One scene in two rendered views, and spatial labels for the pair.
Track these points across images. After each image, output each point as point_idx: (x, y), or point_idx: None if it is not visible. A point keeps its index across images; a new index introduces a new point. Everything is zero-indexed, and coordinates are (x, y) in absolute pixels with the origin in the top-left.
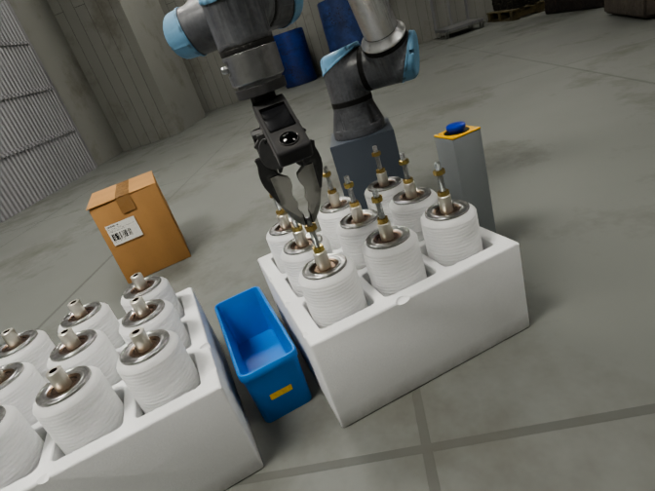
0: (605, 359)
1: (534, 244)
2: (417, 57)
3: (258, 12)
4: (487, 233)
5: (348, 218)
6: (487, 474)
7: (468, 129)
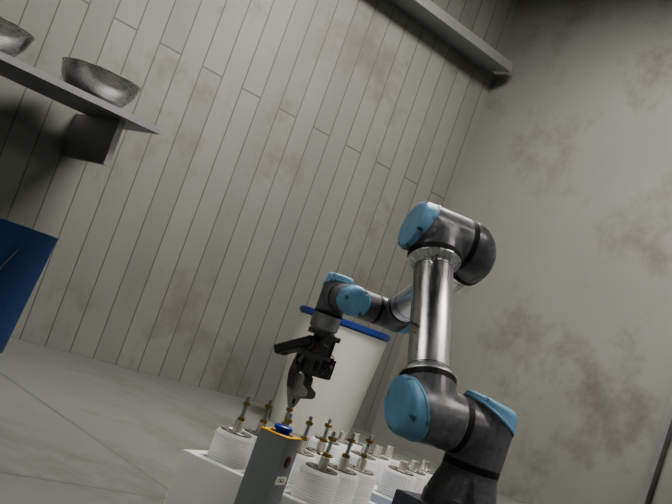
0: (105, 501)
1: None
2: (397, 409)
3: (319, 297)
4: (208, 459)
5: (308, 453)
6: (152, 490)
7: (270, 428)
